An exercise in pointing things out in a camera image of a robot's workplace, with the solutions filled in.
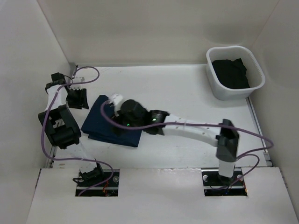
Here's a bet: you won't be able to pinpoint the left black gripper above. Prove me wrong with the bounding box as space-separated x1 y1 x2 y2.
66 88 89 110

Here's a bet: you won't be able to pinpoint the blue denim trousers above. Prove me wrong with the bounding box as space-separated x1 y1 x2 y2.
81 95 142 147

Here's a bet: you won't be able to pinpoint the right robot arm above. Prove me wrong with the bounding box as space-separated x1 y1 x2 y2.
109 94 239 186

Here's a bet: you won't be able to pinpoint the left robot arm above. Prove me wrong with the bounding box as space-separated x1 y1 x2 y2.
45 73 105 187

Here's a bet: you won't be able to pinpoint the black trousers in basket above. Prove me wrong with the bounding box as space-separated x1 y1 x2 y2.
212 58 250 89

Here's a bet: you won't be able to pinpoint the white plastic basket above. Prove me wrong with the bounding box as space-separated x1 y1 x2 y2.
206 45 266 101

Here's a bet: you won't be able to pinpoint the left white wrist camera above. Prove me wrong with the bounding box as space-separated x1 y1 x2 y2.
69 77 85 91

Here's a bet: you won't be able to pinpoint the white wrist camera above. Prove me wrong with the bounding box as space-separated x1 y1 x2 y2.
106 93 124 107
69 77 85 91

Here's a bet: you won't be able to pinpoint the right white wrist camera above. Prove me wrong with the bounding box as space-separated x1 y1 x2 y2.
106 93 124 107

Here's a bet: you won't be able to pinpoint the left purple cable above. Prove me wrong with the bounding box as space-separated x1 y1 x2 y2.
41 66 114 196

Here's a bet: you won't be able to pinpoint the purple cable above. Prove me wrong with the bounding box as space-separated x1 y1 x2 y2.
100 100 274 187
41 66 114 196

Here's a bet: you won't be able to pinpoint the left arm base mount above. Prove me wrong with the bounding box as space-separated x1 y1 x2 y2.
73 169 120 197

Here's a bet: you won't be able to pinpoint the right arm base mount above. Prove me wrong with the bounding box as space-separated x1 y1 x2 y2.
201 168 247 196

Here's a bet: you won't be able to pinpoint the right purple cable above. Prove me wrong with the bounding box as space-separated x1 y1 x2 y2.
100 100 274 187

